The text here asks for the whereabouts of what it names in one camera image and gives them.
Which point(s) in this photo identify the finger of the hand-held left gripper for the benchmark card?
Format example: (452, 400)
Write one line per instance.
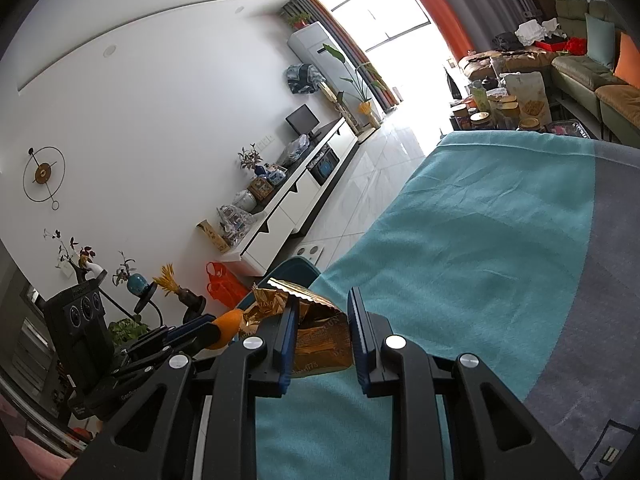
(150, 360)
(195, 324)

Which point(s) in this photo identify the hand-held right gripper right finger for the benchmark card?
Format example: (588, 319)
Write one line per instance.
(357, 340)

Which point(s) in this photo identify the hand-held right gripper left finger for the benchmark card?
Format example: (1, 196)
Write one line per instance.
(286, 350)

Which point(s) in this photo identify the orange peel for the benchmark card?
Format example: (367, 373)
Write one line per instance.
(227, 327)

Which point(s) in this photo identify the gold snack wrapper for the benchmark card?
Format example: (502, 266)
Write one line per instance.
(320, 340)

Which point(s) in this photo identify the blue plastic bin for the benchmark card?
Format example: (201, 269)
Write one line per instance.
(295, 270)

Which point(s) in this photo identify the yellow wheat in dark vase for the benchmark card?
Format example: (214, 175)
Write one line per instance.
(187, 296)

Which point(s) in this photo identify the green leafy potted plant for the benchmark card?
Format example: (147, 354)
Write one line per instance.
(127, 332)

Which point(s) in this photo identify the orange plastic bag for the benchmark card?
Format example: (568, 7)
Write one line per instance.
(225, 287)

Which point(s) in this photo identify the black metal plant stand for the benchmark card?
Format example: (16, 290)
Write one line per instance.
(150, 292)

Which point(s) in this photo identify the dark glass cabinet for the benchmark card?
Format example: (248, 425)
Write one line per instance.
(30, 360)

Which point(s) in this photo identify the teal vase with plant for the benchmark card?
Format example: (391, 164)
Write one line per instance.
(135, 284)

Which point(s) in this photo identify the gold gift box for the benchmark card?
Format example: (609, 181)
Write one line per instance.
(212, 235)

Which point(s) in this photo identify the clear wrapped model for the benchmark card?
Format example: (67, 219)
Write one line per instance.
(235, 225)

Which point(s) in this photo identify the white ceramic jar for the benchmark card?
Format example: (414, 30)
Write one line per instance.
(245, 200)

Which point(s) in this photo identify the person's pink clothing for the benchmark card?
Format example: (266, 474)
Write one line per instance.
(30, 460)

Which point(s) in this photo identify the white black TV cabinet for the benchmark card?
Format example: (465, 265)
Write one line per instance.
(285, 210)

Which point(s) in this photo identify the teal grey blanket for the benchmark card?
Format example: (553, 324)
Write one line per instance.
(475, 260)

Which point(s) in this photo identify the blue white ceramic teapot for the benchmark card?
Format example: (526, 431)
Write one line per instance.
(276, 175)

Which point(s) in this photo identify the blue vase with branches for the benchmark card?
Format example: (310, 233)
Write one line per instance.
(250, 157)

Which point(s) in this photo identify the plastic wrapped item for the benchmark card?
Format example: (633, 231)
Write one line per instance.
(294, 149)

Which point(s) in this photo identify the black monitor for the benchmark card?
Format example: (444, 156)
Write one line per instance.
(302, 120)

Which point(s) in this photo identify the gold floor ornament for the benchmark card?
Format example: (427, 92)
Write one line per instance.
(342, 107)

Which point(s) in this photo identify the tall plant in yellow pot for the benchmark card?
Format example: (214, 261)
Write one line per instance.
(362, 90)

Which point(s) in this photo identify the covered standing fan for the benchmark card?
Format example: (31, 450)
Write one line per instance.
(305, 79)

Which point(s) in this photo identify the striped grey orange curtain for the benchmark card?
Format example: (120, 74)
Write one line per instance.
(350, 60)

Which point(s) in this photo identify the beige printed bag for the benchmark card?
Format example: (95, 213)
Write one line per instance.
(525, 95)

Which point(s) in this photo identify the cluttered coffee table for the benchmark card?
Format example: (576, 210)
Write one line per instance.
(550, 112)

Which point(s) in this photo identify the white standing air conditioner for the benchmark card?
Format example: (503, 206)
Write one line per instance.
(315, 45)

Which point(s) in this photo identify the foil tray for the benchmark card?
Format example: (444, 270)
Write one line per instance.
(572, 130)

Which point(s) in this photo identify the small red potted plant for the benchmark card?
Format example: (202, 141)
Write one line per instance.
(299, 21)

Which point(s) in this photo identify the black framed window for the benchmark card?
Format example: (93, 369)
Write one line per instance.
(385, 15)

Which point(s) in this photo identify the orange and grey curtain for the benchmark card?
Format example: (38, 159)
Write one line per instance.
(450, 15)

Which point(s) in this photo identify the green brown sofa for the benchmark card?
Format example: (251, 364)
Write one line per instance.
(580, 75)

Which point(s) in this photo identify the white clothes pile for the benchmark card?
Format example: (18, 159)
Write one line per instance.
(537, 30)

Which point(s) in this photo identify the red cloth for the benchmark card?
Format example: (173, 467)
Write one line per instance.
(570, 46)

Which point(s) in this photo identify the small teal cushion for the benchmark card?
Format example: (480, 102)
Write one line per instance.
(600, 40)

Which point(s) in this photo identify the orange cushion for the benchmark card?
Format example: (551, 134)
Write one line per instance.
(629, 62)

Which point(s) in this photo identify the round black wall clock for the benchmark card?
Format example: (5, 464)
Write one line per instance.
(42, 174)

